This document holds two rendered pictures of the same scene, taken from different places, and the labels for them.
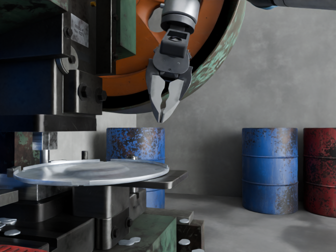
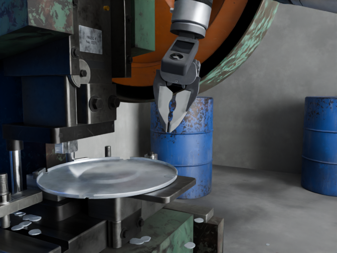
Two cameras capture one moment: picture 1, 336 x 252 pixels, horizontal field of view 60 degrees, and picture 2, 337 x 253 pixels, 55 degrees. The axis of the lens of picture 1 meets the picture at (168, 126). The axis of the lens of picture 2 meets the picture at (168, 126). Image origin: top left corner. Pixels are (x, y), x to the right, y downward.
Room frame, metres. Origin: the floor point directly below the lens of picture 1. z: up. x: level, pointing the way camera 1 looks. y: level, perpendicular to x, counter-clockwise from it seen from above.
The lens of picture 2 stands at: (-0.06, -0.10, 0.97)
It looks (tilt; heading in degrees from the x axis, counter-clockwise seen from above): 7 degrees down; 10
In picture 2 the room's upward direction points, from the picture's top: straight up
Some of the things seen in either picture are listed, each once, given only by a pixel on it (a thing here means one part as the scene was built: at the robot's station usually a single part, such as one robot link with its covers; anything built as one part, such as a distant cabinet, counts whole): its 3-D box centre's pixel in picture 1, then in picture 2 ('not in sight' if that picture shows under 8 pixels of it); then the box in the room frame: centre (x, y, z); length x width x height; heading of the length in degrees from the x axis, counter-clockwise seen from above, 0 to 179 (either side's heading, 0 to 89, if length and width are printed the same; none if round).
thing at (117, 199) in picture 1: (118, 205); (129, 207); (0.57, 0.10, 0.72); 0.25 x 0.14 x 0.14; 74
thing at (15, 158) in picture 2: not in sight; (15, 163); (0.55, 0.35, 0.81); 0.02 x 0.02 x 0.14
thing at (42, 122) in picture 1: (41, 130); (62, 133); (0.62, 0.27, 0.86); 0.20 x 0.16 x 0.05; 164
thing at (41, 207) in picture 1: (40, 197); (64, 194); (0.62, 0.27, 0.72); 0.20 x 0.16 x 0.03; 164
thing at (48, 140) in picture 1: (46, 140); (67, 143); (0.61, 0.25, 0.84); 0.05 x 0.03 x 0.04; 164
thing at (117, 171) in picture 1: (96, 169); (109, 173); (0.58, 0.14, 0.78); 0.29 x 0.29 x 0.01
